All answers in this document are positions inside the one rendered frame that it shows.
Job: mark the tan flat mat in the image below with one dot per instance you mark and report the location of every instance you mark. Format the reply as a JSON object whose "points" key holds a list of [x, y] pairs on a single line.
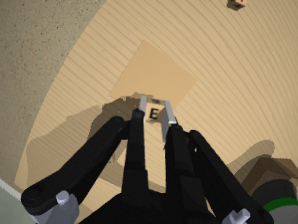
{"points": [[153, 74]]}

